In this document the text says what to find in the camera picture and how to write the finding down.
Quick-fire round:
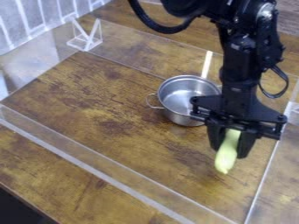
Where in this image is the small steel pot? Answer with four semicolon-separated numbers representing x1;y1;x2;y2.
145;74;220;127

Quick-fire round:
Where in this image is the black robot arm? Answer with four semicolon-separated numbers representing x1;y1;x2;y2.
161;0;288;158

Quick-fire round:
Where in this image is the clear acrylic front barrier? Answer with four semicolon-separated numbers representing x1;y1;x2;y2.
0;104;238;224

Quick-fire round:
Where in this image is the clear acrylic triangular stand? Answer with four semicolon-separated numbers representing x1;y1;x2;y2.
67;19;103;52

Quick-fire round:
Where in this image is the black cable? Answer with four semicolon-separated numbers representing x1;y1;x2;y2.
127;0;290;100

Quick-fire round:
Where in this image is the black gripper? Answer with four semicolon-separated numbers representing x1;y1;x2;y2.
191;94;287;158

